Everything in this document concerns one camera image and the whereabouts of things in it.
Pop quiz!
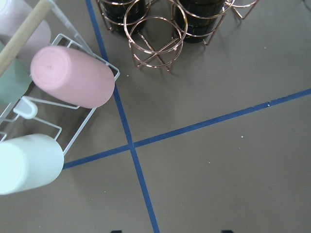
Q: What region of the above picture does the white wire cup rack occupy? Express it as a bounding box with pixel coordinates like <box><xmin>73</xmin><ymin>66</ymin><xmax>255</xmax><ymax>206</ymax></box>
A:
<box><xmin>0</xmin><ymin>0</ymin><xmax>121</xmax><ymax>156</ymax></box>

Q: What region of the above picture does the pale pink cup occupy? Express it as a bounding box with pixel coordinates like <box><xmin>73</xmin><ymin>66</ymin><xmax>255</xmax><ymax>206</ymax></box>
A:
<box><xmin>0</xmin><ymin>0</ymin><xmax>51</xmax><ymax>60</ymax></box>

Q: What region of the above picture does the white cup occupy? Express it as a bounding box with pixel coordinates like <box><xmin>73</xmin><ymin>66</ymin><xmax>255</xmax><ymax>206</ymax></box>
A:
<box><xmin>0</xmin><ymin>133</ymin><xmax>64</xmax><ymax>195</ymax></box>

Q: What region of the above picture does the green wine bottle front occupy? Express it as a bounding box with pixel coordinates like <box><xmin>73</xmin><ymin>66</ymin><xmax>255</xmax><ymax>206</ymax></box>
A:
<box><xmin>97</xmin><ymin>0</ymin><xmax>149</xmax><ymax>36</ymax></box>

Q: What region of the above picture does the mint green cup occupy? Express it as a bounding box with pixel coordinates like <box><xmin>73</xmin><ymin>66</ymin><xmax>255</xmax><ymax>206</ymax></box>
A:
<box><xmin>0</xmin><ymin>40</ymin><xmax>34</xmax><ymax>105</ymax></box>

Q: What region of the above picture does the green wine bottle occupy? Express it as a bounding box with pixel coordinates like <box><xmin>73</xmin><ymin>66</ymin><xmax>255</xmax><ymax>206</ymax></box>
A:
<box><xmin>173</xmin><ymin>0</ymin><xmax>225</xmax><ymax>46</ymax></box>
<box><xmin>97</xmin><ymin>0</ymin><xmax>149</xmax><ymax>36</ymax></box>

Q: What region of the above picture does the copper wire bottle rack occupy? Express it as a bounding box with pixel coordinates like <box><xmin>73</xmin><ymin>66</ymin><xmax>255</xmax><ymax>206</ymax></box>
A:
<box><xmin>96</xmin><ymin>0</ymin><xmax>260</xmax><ymax>73</ymax></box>

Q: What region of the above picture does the green wine bottle middle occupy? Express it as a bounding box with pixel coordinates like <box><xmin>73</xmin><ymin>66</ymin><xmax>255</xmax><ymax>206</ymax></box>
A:
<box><xmin>173</xmin><ymin>0</ymin><xmax>225</xmax><ymax>46</ymax></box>

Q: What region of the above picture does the pink cup on top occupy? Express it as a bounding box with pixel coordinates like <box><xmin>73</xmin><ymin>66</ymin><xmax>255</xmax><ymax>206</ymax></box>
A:
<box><xmin>31</xmin><ymin>46</ymin><xmax>115</xmax><ymax>109</ymax></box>

